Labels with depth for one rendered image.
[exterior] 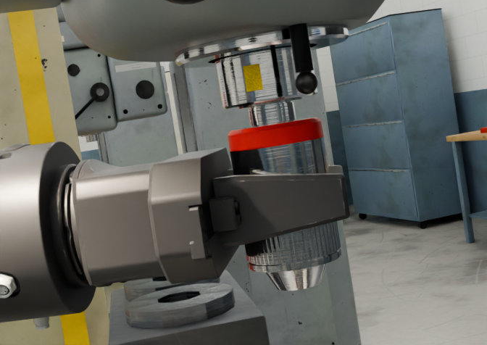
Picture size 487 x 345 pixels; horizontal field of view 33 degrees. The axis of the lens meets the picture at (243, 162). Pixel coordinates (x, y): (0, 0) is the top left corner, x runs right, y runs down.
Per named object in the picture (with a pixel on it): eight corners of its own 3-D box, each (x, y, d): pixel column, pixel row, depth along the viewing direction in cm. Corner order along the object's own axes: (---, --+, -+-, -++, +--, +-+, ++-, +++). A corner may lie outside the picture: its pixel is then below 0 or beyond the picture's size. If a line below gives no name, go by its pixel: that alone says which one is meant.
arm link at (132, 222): (188, 117, 34) (-79, 156, 35) (221, 340, 35) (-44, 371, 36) (225, 114, 47) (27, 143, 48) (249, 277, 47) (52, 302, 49)
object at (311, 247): (333, 267, 38) (313, 140, 37) (236, 276, 39) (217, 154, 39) (348, 247, 42) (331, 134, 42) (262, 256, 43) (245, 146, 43)
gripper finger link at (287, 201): (351, 228, 38) (220, 245, 38) (342, 160, 38) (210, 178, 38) (352, 233, 36) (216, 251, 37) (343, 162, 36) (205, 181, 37)
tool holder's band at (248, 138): (313, 140, 37) (309, 119, 37) (217, 154, 39) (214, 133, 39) (331, 134, 42) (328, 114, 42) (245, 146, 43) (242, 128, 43)
